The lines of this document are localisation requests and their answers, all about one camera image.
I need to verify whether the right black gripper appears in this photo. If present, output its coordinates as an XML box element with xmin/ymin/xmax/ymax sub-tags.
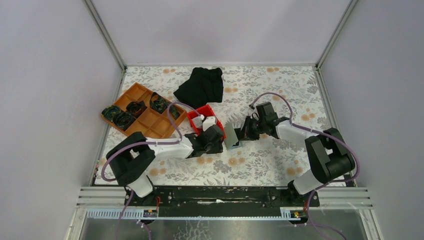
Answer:
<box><xmin>236</xmin><ymin>115</ymin><xmax>266</xmax><ymax>142</ymax></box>

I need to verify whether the grey-green card holder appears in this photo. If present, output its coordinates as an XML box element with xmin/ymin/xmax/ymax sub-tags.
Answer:
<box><xmin>223</xmin><ymin>124</ymin><xmax>243</xmax><ymax>150</ymax></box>

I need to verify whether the red plastic bin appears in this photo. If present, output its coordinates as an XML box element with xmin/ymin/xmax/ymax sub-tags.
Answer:
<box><xmin>187</xmin><ymin>104</ymin><xmax>226</xmax><ymax>140</ymax></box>

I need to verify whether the wooden divided organizer tray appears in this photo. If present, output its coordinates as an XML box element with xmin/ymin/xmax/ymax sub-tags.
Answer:
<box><xmin>100</xmin><ymin>83</ymin><xmax>187</xmax><ymax>139</ymax></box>

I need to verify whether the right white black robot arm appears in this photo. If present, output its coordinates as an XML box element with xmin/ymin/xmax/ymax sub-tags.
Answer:
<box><xmin>237</xmin><ymin>102</ymin><xmax>356</xmax><ymax>206</ymax></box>

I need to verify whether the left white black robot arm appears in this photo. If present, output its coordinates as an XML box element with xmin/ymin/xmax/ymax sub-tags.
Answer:
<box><xmin>105</xmin><ymin>124</ymin><xmax>224</xmax><ymax>206</ymax></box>

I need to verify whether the black cloth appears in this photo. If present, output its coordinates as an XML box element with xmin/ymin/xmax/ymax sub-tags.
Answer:
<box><xmin>173</xmin><ymin>67</ymin><xmax>224</xmax><ymax>109</ymax></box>

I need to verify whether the rolled dark patterned tie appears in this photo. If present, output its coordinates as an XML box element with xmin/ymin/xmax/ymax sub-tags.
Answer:
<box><xmin>101</xmin><ymin>105</ymin><xmax>122</xmax><ymax>122</ymax></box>

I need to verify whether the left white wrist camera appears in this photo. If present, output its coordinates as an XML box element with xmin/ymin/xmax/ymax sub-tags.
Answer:
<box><xmin>201</xmin><ymin>114</ymin><xmax>217</xmax><ymax>131</ymax></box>

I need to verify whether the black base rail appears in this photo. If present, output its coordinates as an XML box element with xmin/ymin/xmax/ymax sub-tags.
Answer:
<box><xmin>124</xmin><ymin>185</ymin><xmax>320</xmax><ymax>218</ymax></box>

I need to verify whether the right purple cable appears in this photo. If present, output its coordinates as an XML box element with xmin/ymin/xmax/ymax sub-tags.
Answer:
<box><xmin>248</xmin><ymin>92</ymin><xmax>360</xmax><ymax>239</ymax></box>

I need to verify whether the purple cable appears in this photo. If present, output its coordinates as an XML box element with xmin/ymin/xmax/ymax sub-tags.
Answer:
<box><xmin>100</xmin><ymin>101</ymin><xmax>203</xmax><ymax>240</ymax></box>
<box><xmin>248</xmin><ymin>92</ymin><xmax>360</xmax><ymax>239</ymax></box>

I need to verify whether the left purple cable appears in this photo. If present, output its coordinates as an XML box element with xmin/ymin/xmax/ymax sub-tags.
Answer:
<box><xmin>100</xmin><ymin>101</ymin><xmax>203</xmax><ymax>240</ymax></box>

